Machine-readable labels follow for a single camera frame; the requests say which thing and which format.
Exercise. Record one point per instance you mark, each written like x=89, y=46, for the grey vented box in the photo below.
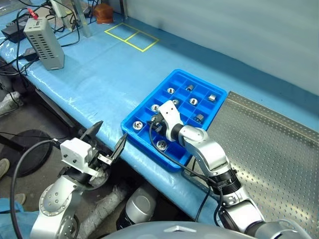
x=43, y=47

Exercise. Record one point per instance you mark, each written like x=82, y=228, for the grey aluminium post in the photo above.
x=83, y=22

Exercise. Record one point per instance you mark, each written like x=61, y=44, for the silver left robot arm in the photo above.
x=57, y=199

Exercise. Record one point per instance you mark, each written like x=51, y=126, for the small metal roller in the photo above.
x=199, y=117
x=212, y=97
x=175, y=101
x=162, y=145
x=137, y=125
x=155, y=107
x=170, y=90
x=190, y=87
x=153, y=117
x=193, y=101

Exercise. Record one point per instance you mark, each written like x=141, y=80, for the grey rounded housing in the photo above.
x=139, y=204

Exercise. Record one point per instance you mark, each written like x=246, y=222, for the thin grey post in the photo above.
x=122, y=8

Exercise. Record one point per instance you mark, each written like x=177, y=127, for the white plastic wrapped bundle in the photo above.
x=8, y=102

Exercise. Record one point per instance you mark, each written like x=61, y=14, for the perforated steel tray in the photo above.
x=274, y=149

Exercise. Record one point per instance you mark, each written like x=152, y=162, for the blue plastic table cover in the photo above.
x=99, y=74

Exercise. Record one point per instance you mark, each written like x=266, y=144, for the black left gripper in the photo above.
x=99, y=164

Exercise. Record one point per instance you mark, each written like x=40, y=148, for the large black power adapter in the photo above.
x=12, y=31

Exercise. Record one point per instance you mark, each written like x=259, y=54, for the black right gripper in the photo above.
x=162, y=128

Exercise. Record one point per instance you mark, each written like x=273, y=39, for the grey shoe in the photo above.
x=3, y=168
x=20, y=199

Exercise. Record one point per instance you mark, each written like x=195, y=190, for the round black stand base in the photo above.
x=32, y=154

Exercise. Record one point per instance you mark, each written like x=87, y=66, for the blue compartment tray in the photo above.
x=179, y=152

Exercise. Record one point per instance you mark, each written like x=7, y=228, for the small black power adapter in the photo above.
x=31, y=54

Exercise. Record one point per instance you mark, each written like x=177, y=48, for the blue garment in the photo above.
x=15, y=224

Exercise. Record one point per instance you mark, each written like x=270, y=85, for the red tag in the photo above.
x=32, y=13

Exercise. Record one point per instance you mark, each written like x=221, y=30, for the black table frame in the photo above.
x=54, y=108

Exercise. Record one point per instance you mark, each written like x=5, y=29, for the grey foam wrapped pipe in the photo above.
x=104, y=206

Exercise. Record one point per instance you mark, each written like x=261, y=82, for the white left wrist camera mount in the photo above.
x=74, y=152

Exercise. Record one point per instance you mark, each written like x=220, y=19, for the brown box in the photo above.
x=103, y=13

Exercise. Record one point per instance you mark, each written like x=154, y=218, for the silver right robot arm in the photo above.
x=207, y=149

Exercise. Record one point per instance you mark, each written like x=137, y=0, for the grey robot torso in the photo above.
x=177, y=230

